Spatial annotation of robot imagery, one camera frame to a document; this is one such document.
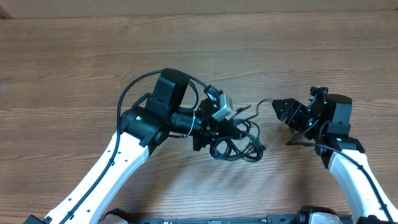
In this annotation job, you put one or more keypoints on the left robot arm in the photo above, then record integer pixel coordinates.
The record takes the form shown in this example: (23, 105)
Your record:
(179, 103)

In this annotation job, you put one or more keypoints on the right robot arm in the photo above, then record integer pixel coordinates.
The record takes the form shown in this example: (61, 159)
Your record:
(324, 125)

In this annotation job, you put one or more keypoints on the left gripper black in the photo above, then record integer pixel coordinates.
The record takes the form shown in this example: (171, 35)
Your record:
(203, 126)

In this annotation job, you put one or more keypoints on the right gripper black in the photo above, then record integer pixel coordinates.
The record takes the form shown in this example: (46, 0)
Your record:
(304, 115)

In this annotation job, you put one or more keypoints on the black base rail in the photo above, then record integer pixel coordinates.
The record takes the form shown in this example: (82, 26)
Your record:
(119, 216)

